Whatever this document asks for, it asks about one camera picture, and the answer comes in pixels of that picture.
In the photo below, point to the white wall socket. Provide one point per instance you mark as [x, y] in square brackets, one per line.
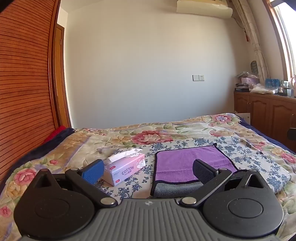
[198, 77]

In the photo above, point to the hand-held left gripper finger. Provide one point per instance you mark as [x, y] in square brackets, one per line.
[203, 172]

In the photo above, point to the wooden window frame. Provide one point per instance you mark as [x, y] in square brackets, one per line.
[281, 39]

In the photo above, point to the stack of dark books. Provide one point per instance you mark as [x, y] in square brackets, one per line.
[241, 89]

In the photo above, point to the wooden slatted wardrobe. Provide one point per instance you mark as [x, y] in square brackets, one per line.
[20, 81]

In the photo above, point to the patterned beige curtain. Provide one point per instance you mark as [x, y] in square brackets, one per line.
[253, 37]

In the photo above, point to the wooden cabinet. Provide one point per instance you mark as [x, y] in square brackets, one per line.
[263, 109]

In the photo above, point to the blue floral cloth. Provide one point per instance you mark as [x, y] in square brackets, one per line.
[249, 160]

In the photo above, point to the dark blue blanket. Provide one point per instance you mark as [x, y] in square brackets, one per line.
[39, 150]

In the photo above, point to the floral bed quilt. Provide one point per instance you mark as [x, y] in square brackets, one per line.
[76, 148]

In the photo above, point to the pack of blue bottles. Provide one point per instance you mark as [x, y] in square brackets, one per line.
[272, 82]

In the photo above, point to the red cloth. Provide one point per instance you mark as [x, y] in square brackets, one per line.
[55, 134]

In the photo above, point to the wooden door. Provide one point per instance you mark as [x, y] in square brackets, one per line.
[60, 76]

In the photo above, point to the purple towel with grey underside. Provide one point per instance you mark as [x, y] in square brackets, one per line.
[185, 162]

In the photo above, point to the white air conditioner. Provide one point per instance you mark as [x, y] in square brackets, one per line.
[203, 8]

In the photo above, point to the pink tissue box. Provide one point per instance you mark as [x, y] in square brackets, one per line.
[126, 168]

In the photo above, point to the black object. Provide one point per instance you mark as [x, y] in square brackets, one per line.
[291, 133]

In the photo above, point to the clear plastic bag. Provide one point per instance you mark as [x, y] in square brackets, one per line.
[262, 88]

